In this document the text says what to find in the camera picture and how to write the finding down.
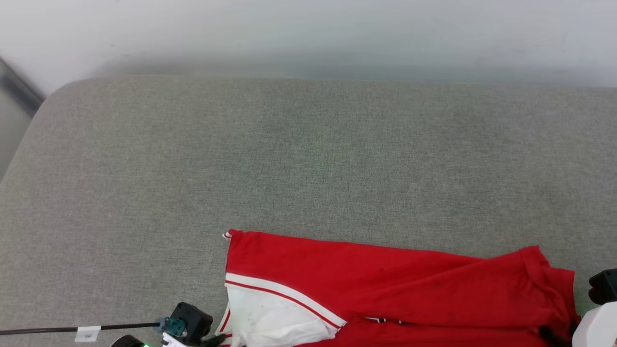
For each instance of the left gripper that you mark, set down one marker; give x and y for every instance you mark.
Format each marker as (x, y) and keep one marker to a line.
(129, 342)

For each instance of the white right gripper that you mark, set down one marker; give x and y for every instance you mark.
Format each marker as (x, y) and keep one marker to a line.
(597, 327)

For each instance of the red and white garment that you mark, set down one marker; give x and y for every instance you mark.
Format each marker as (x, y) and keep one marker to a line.
(385, 284)

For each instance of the grey fabric sofa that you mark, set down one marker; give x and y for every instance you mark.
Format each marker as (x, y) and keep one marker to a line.
(289, 159)

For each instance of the dark grey baseboard strip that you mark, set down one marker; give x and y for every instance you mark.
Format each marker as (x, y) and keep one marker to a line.
(19, 89)

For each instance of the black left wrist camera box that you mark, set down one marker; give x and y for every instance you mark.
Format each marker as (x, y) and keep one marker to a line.
(193, 320)

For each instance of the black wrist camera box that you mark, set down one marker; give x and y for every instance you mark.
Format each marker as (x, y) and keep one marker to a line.
(605, 286)
(193, 320)

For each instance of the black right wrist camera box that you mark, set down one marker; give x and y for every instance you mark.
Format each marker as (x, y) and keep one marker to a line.
(605, 286)

